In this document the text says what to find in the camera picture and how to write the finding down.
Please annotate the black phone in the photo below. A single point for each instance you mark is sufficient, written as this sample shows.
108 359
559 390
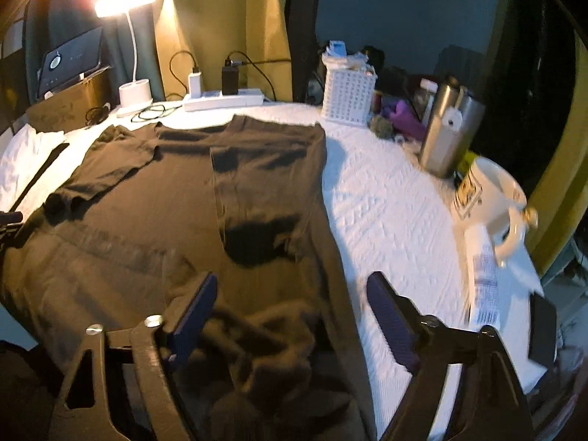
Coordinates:
543 326

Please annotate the brown cardboard box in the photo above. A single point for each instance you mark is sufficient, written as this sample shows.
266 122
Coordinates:
70 109

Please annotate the white perforated basket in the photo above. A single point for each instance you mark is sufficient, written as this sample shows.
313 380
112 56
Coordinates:
348 95

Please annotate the white power strip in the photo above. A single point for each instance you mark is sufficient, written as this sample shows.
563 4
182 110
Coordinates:
216 99

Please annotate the white tube with barcode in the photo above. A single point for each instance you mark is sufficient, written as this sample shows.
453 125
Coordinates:
481 278

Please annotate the purple cloth item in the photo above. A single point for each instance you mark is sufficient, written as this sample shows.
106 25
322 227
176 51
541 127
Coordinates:
403 120

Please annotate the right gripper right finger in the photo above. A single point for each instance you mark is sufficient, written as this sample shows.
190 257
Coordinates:
489 404

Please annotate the white ceramic mug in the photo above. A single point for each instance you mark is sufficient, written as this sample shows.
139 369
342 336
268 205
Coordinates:
490 196

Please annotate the dark tablet screen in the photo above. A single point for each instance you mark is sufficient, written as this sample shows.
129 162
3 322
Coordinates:
65 64

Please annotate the white folded cloth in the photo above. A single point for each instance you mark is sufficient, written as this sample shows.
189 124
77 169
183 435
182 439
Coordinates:
24 155

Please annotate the black charger plug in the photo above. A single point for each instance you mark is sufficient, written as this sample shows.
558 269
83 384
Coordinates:
229 78

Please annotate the dark olive t-shirt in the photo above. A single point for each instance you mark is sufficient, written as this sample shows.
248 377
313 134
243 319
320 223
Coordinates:
149 209

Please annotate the yellow curtain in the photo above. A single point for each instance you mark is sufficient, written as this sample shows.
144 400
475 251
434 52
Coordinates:
208 30

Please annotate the white desk lamp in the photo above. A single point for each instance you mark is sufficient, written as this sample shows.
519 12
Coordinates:
136 95

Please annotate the white charger plug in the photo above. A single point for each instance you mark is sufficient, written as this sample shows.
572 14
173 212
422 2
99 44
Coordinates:
195 90

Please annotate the stainless steel tumbler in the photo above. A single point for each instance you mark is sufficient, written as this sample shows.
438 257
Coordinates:
454 120

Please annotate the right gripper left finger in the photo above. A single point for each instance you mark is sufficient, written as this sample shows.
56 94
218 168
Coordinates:
119 384

